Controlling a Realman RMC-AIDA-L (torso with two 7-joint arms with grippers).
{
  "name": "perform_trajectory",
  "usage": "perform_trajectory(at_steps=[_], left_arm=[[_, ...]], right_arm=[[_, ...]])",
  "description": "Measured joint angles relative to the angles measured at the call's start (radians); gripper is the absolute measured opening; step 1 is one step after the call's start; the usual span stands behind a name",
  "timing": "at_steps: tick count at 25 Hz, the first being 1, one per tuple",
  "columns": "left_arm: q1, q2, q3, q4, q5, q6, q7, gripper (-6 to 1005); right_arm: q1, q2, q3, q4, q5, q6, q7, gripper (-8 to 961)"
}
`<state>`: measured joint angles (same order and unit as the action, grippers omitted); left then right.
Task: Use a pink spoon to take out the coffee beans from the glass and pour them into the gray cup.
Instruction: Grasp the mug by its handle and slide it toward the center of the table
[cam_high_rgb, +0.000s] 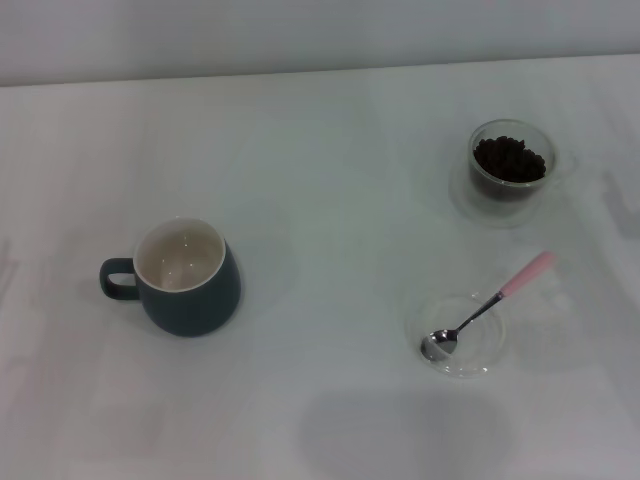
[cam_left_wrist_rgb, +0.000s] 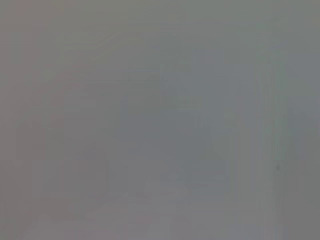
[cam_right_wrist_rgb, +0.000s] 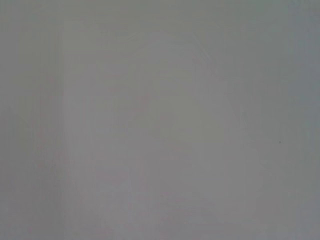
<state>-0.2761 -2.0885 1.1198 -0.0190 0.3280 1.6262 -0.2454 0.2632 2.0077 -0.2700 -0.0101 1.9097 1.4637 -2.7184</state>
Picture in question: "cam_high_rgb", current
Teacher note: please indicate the dark teal ceramic mug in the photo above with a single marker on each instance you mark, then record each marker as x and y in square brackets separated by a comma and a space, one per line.
[190, 310]

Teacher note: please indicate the coffee beans pile in glass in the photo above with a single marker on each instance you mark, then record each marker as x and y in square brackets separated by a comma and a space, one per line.
[507, 160]

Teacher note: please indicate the clear glass cup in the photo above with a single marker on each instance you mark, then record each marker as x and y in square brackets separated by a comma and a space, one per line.
[550, 150]

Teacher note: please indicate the clear glass saucer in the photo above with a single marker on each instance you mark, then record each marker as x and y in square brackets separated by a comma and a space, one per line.
[465, 205]

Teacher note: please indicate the small clear glass dish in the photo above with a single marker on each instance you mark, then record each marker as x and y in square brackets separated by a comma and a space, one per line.
[485, 345]

